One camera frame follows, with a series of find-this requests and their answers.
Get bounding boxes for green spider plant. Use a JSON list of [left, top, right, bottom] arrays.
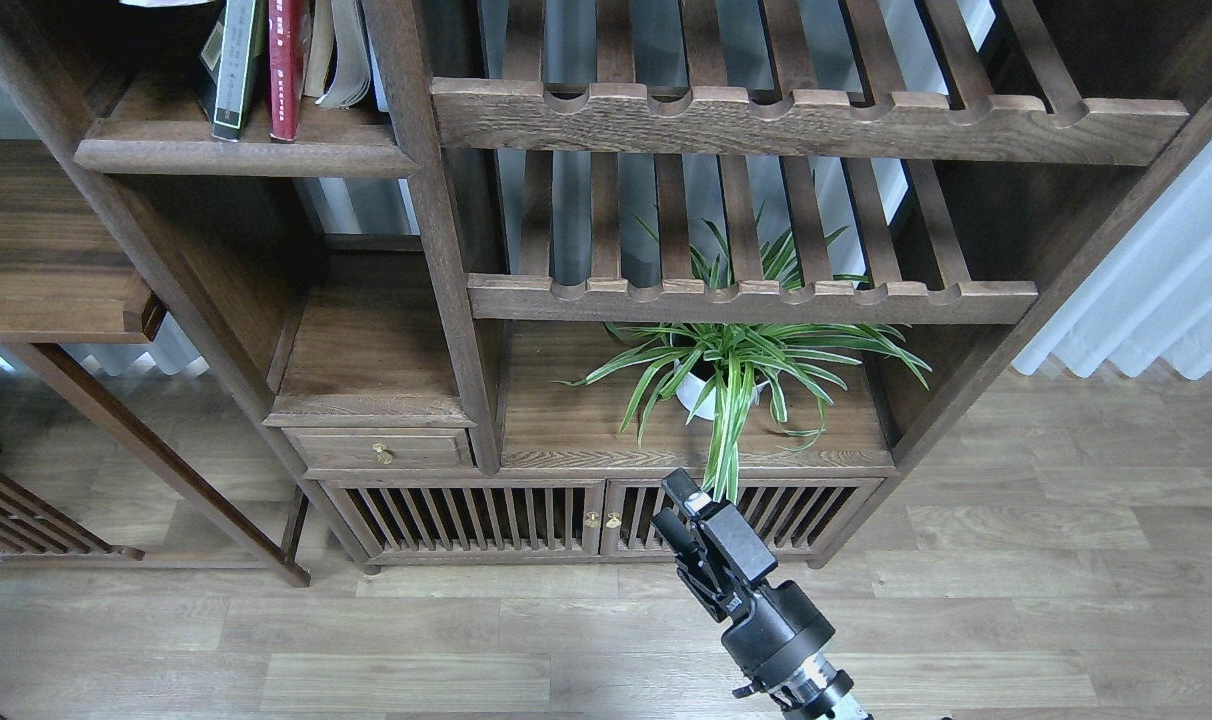
[[564, 215, 932, 541]]

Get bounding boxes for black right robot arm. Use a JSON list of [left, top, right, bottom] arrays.
[[653, 469, 868, 719]]

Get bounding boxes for red cover book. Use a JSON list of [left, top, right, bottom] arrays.
[[267, 1, 311, 143]]

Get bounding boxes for brass drawer knob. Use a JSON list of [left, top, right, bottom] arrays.
[[372, 442, 394, 465]]

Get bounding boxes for beige upright book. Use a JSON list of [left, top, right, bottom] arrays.
[[303, 0, 335, 97]]

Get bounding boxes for brass cabinet door knobs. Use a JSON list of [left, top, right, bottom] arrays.
[[583, 512, 623, 528]]

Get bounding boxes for dark wooden bookshelf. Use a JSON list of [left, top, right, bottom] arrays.
[[0, 1, 1212, 568]]

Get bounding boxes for green and black book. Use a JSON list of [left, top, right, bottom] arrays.
[[194, 1, 267, 142]]

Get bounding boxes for white plant pot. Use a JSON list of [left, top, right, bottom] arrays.
[[674, 345, 768, 424]]

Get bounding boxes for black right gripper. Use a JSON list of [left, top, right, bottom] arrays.
[[652, 468, 835, 691]]

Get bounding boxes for worn grey upright book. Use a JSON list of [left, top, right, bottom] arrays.
[[315, 1, 372, 108]]

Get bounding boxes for white pale cover book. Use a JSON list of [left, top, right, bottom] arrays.
[[120, 0, 210, 8]]

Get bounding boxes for white curtain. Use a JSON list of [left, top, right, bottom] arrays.
[[1013, 139, 1212, 381]]

